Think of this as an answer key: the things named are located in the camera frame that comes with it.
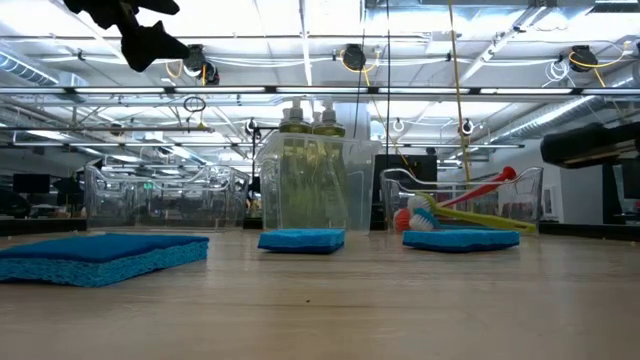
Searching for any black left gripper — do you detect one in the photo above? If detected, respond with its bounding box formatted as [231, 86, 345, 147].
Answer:
[62, 0, 191, 74]

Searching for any dark blue sponge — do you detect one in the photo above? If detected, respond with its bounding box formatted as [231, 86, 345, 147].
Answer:
[0, 233, 210, 289]

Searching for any light blue sponge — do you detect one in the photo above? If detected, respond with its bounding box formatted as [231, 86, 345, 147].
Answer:
[402, 228, 521, 254]
[257, 228, 346, 255]

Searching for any blue dish brush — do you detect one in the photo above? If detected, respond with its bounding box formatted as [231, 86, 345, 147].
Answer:
[408, 207, 494, 234]

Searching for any yellow-green dish brush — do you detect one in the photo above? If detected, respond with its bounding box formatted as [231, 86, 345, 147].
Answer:
[407, 192, 537, 235]

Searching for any red dish brush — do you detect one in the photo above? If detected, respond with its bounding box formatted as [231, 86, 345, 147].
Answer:
[393, 166, 518, 234]

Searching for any long ceiling light strip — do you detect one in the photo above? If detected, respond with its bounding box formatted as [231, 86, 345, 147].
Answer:
[0, 85, 640, 96]

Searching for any shallow clear plastic bin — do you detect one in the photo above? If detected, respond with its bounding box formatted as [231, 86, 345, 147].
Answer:
[83, 158, 251, 232]
[379, 166, 545, 235]

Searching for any small black monitor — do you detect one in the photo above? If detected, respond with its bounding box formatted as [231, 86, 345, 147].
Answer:
[12, 173, 51, 195]

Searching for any dark desk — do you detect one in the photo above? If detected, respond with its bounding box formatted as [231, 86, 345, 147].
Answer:
[0, 216, 89, 237]

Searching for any tall clear plastic bin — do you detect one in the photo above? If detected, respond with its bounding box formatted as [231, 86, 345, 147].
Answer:
[254, 130, 382, 236]

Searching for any black rectangular screen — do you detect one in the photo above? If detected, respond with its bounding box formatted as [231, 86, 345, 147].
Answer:
[374, 153, 440, 222]

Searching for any dark bench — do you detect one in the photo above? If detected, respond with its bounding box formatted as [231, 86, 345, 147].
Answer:
[538, 221, 640, 242]

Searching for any black ceiling cable reel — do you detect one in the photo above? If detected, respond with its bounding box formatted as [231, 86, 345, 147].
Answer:
[341, 43, 368, 72]
[180, 43, 221, 86]
[567, 44, 601, 74]

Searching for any black hanging cable ring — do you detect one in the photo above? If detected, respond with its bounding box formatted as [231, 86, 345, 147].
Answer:
[182, 95, 208, 114]

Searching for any black hanging cable with coil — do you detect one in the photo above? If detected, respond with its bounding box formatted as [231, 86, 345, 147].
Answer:
[384, 0, 392, 157]

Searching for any yellow hanging cable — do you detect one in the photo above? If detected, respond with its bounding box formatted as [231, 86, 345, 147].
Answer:
[448, 0, 476, 220]

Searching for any white wall poster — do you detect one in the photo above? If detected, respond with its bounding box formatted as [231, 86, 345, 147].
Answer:
[542, 184, 560, 218]

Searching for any black wall screen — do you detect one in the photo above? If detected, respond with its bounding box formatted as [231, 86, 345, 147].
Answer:
[602, 164, 640, 226]

